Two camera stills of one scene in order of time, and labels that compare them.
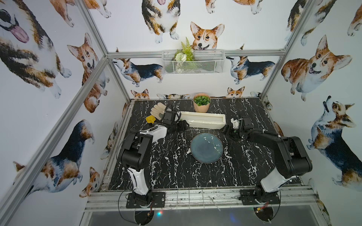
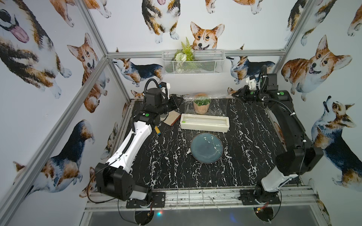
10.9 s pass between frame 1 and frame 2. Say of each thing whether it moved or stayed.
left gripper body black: moved
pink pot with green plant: stayed
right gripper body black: moved
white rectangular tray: stayed
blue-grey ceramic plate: stayed
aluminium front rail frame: stayed
